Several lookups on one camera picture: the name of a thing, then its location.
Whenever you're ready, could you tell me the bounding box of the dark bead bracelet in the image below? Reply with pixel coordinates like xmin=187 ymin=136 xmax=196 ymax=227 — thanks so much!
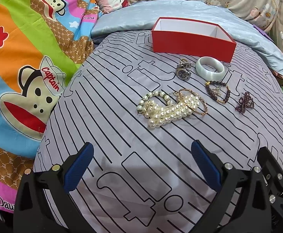
xmin=205 ymin=80 xmax=231 ymax=104

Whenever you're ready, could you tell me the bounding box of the pale green jade bangle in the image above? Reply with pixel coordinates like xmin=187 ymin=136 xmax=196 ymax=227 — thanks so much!
xmin=195 ymin=56 xmax=226 ymax=81

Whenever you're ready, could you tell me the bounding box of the light blue quilt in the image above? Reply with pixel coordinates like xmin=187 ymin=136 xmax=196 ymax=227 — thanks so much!
xmin=91 ymin=0 xmax=283 ymax=75

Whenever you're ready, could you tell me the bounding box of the grey striped cloth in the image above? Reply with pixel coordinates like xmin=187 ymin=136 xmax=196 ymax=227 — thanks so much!
xmin=34 ymin=30 xmax=283 ymax=232

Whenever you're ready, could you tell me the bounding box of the silver wrist watch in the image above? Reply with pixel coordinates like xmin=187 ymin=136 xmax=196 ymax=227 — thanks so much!
xmin=176 ymin=58 xmax=191 ymax=81

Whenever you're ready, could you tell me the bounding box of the white pearl necklace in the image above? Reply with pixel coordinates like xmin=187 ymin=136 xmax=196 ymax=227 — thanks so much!
xmin=143 ymin=94 xmax=201 ymax=129

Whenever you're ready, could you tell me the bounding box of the gold bangle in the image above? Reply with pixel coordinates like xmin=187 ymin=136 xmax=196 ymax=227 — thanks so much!
xmin=173 ymin=88 xmax=208 ymax=116

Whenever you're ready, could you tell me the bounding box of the purple cloth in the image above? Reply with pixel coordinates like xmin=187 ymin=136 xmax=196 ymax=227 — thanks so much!
xmin=253 ymin=25 xmax=271 ymax=39

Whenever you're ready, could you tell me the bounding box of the purple crystal bow brooch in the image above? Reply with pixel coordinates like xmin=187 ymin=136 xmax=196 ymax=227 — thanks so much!
xmin=235 ymin=91 xmax=254 ymax=114

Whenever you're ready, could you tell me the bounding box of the white cable with switch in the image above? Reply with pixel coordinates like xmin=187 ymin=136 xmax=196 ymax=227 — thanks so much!
xmin=274 ymin=0 xmax=283 ymax=54

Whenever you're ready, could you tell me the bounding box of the red jewelry box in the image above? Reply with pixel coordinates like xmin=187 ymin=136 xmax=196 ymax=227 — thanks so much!
xmin=151 ymin=17 xmax=236 ymax=63

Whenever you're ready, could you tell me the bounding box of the colourful monkey cartoon bedsheet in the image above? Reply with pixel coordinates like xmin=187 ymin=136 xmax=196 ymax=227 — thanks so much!
xmin=0 ymin=0 xmax=100 ymax=213

